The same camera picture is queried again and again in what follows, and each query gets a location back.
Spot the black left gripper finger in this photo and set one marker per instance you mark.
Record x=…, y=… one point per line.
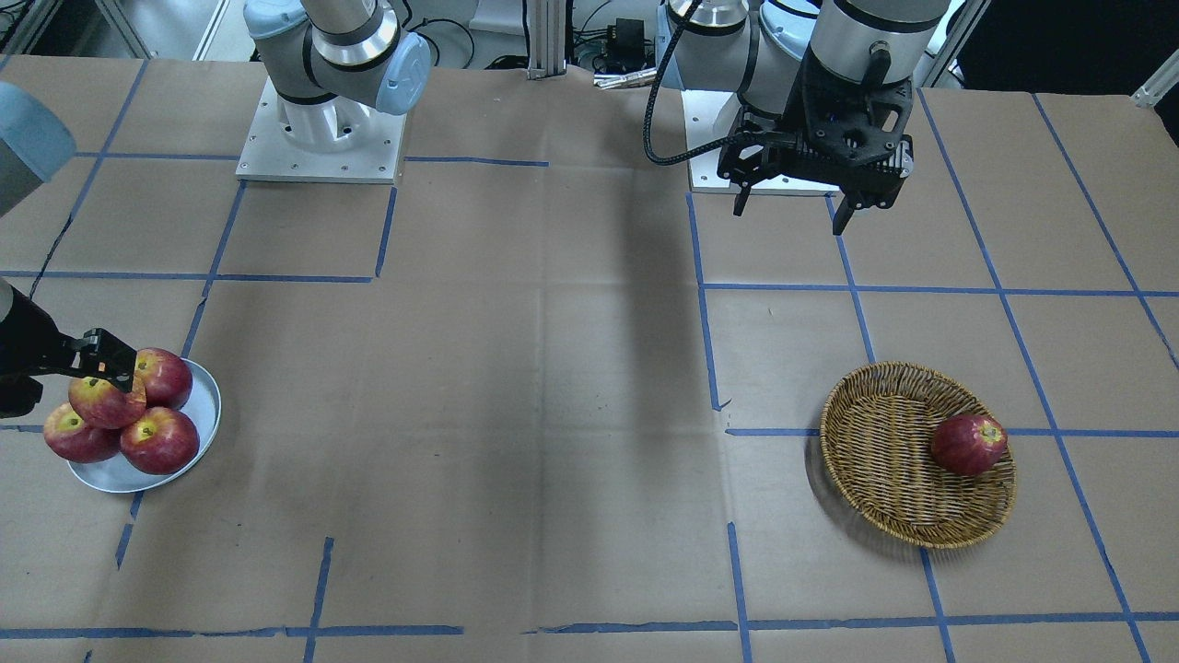
x=741, y=197
x=850, y=204

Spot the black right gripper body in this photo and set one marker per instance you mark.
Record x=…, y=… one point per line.
x=26, y=343

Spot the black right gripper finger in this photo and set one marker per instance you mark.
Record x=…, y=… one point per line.
x=100, y=354

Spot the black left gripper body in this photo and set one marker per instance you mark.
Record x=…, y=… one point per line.
x=748, y=154

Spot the red yellow apple carried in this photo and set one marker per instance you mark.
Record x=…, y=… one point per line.
x=100, y=403

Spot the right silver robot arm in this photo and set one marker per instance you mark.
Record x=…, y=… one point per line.
x=35, y=144

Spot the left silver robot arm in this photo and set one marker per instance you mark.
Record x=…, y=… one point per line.
x=753, y=50

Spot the red apple plate back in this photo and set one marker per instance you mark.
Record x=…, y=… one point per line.
x=166, y=380

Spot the red apple plate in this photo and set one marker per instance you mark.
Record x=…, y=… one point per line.
x=166, y=380
x=71, y=438
x=161, y=442

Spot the red apple plate front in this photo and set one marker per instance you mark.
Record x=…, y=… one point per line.
x=161, y=442

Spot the light blue plate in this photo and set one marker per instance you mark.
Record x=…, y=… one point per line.
x=117, y=476

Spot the woven wicker basket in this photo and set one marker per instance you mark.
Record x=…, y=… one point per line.
x=876, y=430

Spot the red apple in basket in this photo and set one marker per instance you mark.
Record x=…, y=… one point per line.
x=968, y=444

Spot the aluminium frame post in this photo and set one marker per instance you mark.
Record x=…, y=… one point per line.
x=546, y=28

